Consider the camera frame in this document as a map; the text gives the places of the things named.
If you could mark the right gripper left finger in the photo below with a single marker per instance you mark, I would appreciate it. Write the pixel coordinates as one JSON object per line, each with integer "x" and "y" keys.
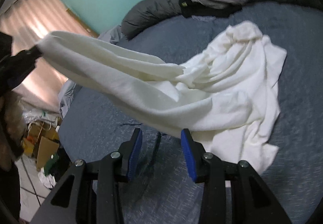
{"x": 89, "y": 192}

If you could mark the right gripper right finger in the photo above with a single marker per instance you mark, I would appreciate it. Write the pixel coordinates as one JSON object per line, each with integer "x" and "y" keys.
{"x": 252, "y": 200}

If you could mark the white long sleeve shirt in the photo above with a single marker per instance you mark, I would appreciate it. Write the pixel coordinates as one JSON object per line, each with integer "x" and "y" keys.
{"x": 227, "y": 95}

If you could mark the white plastic bag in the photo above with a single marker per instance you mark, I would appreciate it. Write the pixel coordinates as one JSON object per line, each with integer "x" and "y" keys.
{"x": 34, "y": 115}

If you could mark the light grey pillow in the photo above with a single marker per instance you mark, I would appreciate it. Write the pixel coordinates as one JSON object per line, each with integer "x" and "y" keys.
{"x": 70, "y": 89}

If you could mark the pink curtain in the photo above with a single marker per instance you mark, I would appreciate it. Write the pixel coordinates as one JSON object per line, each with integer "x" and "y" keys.
{"x": 28, "y": 22}

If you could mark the blue bed sheet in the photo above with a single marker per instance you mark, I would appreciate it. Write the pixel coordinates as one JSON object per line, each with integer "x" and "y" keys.
{"x": 162, "y": 191}

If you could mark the brown cardboard box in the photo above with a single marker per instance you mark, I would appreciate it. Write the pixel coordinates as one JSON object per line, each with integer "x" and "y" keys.
{"x": 40, "y": 142}

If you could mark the light blue checked cloth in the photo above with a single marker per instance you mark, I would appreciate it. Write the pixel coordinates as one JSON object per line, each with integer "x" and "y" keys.
{"x": 203, "y": 18}

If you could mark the black garment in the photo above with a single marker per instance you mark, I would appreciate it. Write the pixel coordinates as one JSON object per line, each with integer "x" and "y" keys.
{"x": 190, "y": 8}

